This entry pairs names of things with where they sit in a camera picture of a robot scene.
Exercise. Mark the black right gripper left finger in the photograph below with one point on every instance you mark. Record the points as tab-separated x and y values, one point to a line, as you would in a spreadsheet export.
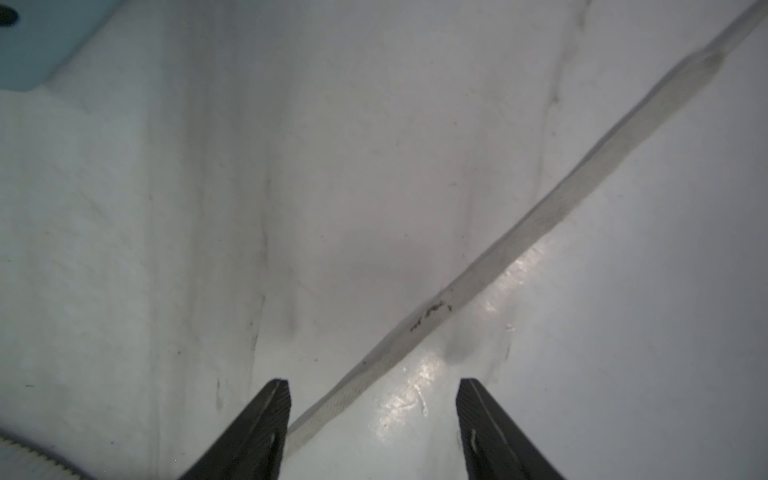
251	447

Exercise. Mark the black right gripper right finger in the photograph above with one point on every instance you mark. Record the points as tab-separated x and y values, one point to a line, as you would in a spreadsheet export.
494	447

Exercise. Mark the white sneaker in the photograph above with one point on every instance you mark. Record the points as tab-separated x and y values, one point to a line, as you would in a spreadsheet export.
674	90

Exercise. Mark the light blue plastic basket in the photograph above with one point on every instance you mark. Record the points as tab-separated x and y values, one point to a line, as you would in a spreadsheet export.
38	36

